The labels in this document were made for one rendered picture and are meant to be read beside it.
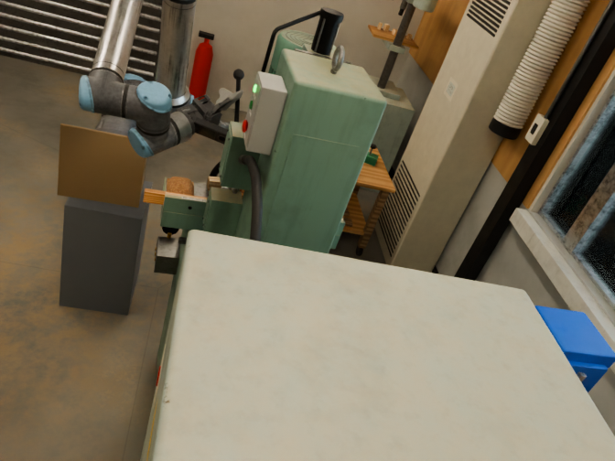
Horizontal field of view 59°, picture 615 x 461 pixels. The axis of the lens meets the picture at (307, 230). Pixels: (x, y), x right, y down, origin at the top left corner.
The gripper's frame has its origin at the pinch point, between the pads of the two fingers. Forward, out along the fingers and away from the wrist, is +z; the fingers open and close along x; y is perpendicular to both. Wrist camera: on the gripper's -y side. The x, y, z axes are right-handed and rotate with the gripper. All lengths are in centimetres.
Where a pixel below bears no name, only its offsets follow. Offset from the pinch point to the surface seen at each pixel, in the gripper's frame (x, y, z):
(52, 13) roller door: 179, 258, 76
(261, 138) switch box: -33, -31, -28
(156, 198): 21.0, -5.0, -32.3
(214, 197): -1.0, -23.8, -28.8
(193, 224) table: 24.8, -17.0, -26.0
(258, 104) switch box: -40, -27, -28
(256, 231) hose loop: -26, -48, -42
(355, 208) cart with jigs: 140, -11, 132
